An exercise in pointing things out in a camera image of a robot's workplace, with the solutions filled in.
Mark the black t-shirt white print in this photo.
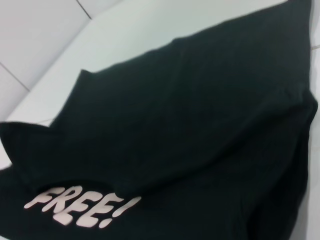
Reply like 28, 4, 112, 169
0, 0, 319, 240

